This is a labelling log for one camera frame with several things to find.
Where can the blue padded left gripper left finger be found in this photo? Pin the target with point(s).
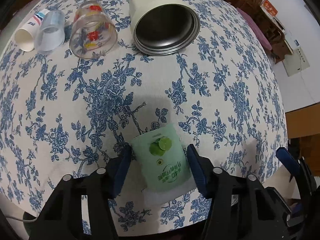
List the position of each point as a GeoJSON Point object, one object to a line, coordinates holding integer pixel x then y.
{"type": "Point", "coordinates": [122, 169]}

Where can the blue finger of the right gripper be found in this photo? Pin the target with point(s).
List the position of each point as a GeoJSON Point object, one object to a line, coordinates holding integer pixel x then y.
{"type": "Point", "coordinates": [290, 163]}

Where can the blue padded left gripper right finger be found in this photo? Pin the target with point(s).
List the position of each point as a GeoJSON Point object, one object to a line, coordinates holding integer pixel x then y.
{"type": "Point", "coordinates": [199, 166]}

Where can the green lime yogurt cup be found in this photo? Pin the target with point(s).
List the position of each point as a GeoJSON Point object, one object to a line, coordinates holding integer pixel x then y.
{"type": "Point", "coordinates": [162, 159]}

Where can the glass cup with red print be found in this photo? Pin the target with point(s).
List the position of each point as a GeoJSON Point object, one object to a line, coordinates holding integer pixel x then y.
{"type": "Point", "coordinates": [93, 33]}

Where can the clear frosted plastic cup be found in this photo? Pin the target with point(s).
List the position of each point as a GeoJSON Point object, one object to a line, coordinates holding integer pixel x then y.
{"type": "Point", "coordinates": [51, 33]}

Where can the white striped paper cup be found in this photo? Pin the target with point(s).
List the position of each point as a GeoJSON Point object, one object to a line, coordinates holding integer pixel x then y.
{"type": "Point", "coordinates": [25, 36]}

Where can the blue floral tablecloth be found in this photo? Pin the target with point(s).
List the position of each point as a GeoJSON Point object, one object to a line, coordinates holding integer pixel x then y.
{"type": "Point", "coordinates": [64, 115]}

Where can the purple armchair cushion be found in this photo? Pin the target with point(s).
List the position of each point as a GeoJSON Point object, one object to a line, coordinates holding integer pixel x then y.
{"type": "Point", "coordinates": [260, 36]}

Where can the carved wooden armchair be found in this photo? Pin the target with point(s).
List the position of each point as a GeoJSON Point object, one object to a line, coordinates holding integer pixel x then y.
{"type": "Point", "coordinates": [273, 34]}

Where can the cream steel tumbler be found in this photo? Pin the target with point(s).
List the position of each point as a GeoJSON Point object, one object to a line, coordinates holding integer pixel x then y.
{"type": "Point", "coordinates": [162, 27]}

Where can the red sign card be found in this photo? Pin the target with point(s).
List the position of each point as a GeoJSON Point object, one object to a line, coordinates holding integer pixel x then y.
{"type": "Point", "coordinates": [267, 7]}

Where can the white wall electrical box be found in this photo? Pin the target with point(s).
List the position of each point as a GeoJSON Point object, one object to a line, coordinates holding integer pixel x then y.
{"type": "Point", "coordinates": [296, 62]}

